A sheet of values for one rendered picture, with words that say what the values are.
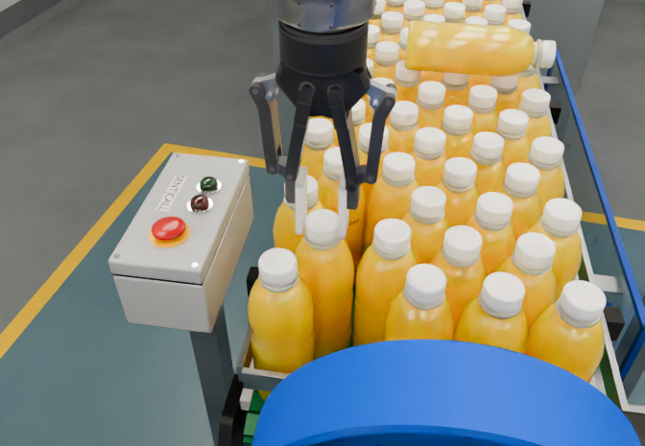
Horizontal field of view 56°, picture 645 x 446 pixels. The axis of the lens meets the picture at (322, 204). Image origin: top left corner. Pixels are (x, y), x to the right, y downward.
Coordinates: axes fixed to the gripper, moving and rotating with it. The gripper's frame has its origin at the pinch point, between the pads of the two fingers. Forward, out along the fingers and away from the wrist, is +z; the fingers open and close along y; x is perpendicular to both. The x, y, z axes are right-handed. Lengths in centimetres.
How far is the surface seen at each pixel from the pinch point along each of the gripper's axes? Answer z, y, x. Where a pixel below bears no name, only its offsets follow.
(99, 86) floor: 115, -152, 214
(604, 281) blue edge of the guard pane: 21.6, 37.4, 15.6
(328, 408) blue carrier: -6.9, 4.7, -27.6
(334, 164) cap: 3.0, -0.3, 11.3
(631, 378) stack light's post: 46, 49, 18
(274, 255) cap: 2.9, -4.1, -5.4
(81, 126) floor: 115, -144, 176
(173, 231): 2.9, -15.4, -3.6
